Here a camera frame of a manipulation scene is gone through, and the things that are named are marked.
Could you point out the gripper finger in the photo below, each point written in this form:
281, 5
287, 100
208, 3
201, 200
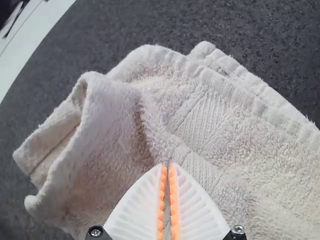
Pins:
140, 205
192, 207

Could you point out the pale towel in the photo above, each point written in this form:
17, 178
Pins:
200, 125

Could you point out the black mat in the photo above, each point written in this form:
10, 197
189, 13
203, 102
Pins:
100, 32

